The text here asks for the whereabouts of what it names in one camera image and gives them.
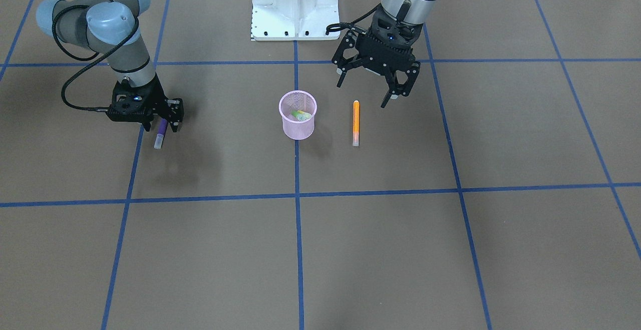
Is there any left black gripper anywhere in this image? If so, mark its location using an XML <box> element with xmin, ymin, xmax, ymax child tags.
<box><xmin>332</xmin><ymin>12</ymin><xmax>422</xmax><ymax>108</ymax></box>

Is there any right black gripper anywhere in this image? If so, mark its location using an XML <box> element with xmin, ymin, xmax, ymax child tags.
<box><xmin>106</xmin><ymin>75</ymin><xmax>185</xmax><ymax>132</ymax></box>

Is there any purple highlighter pen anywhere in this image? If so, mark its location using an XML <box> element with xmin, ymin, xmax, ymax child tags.
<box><xmin>153</xmin><ymin>118</ymin><xmax>169</xmax><ymax>150</ymax></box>

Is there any orange highlighter pen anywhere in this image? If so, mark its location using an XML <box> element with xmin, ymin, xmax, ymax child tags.
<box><xmin>352</xmin><ymin>100</ymin><xmax>360</xmax><ymax>147</ymax></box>

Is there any green highlighter pen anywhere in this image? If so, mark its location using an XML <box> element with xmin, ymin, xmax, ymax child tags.
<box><xmin>290</xmin><ymin>110</ymin><xmax>313</xmax><ymax>122</ymax></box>

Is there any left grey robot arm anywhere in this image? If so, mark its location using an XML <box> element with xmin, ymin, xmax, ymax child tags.
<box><xmin>327</xmin><ymin>0</ymin><xmax>437</xmax><ymax>107</ymax></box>

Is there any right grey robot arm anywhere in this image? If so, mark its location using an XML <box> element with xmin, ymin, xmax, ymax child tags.
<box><xmin>36</xmin><ymin>0</ymin><xmax>185</xmax><ymax>132</ymax></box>

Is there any pink mesh pen holder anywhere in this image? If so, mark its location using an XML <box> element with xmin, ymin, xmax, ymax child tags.
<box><xmin>278</xmin><ymin>90</ymin><xmax>317</xmax><ymax>140</ymax></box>

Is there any brown paper table cover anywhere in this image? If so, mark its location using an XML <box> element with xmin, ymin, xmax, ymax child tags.
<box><xmin>2</xmin><ymin>0</ymin><xmax>640</xmax><ymax>329</ymax></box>

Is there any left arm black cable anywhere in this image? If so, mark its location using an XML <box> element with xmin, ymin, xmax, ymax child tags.
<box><xmin>326</xmin><ymin>4</ymin><xmax>382</xmax><ymax>36</ymax></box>

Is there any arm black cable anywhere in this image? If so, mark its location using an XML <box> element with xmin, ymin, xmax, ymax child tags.
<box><xmin>326</xmin><ymin>4</ymin><xmax>382</xmax><ymax>36</ymax></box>
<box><xmin>50</xmin><ymin>2</ymin><xmax>141</xmax><ymax>113</ymax></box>

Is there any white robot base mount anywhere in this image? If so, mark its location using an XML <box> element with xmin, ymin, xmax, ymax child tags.
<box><xmin>250</xmin><ymin>0</ymin><xmax>340</xmax><ymax>41</ymax></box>

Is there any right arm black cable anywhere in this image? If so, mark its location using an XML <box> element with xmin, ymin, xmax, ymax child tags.
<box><xmin>50</xmin><ymin>2</ymin><xmax>141</xmax><ymax>113</ymax></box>

